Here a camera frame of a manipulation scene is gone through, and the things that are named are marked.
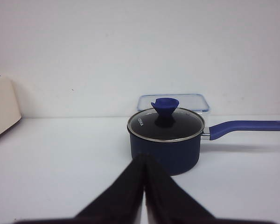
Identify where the clear plastic food container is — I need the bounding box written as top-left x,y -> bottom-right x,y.
137,94 -> 210,126

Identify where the white two-slot toaster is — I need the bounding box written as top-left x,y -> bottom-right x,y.
0,76 -> 21,135

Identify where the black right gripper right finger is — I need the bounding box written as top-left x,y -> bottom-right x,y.
143,155 -> 270,224

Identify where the dark blue saucepan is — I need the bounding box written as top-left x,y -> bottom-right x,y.
128,120 -> 280,175

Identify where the glass lid with blue knob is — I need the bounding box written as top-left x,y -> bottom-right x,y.
127,98 -> 205,142

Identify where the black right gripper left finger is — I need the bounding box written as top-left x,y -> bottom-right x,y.
18,155 -> 146,224

